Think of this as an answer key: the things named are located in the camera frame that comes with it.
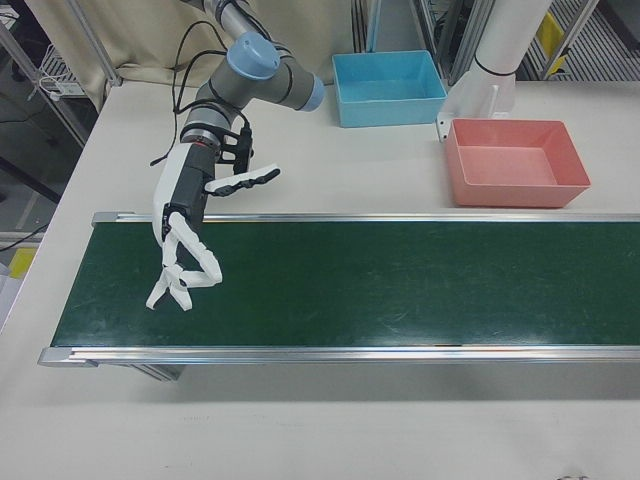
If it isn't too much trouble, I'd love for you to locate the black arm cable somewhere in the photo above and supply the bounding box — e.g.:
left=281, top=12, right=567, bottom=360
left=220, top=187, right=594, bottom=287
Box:
left=149, top=19, right=241, bottom=166

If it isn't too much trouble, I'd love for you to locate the aluminium table post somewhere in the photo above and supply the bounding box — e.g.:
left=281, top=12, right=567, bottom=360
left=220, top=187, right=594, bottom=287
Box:
left=69, top=0, right=124, bottom=90

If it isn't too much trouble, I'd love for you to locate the aluminium profile frame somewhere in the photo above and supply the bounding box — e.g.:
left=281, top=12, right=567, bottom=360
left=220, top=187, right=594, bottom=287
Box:
left=409, top=0, right=484, bottom=86

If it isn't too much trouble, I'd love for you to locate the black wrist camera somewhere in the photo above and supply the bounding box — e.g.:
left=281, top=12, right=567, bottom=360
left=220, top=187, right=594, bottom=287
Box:
left=217, top=127, right=256, bottom=175

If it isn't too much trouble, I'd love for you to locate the light blue pole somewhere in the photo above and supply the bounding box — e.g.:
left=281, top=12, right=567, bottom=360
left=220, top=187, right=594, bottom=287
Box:
left=366, top=0, right=382, bottom=55

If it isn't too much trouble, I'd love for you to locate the beige curtain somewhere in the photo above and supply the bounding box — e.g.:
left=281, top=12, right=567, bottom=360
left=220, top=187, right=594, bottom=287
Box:
left=24, top=0, right=361, bottom=90

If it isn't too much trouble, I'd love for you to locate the green conveyor belt aluminium frame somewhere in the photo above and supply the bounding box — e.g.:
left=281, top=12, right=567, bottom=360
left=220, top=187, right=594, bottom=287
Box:
left=37, top=210, right=640, bottom=384

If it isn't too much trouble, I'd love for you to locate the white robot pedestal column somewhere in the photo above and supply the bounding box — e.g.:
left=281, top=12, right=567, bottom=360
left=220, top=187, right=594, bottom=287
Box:
left=435, top=0, right=555, bottom=145

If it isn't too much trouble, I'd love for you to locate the light blue plastic box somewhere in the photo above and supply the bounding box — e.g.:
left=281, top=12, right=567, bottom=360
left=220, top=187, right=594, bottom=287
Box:
left=332, top=49, right=449, bottom=129

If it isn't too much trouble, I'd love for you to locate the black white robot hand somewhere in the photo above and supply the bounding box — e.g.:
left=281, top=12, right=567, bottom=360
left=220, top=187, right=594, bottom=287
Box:
left=145, top=142, right=282, bottom=312

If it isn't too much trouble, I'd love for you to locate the yellow black post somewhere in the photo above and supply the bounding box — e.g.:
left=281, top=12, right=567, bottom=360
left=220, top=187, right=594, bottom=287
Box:
left=537, top=12, right=570, bottom=77

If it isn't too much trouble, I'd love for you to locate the pink plastic box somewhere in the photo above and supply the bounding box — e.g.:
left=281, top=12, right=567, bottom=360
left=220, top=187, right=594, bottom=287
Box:
left=444, top=118, right=592, bottom=209

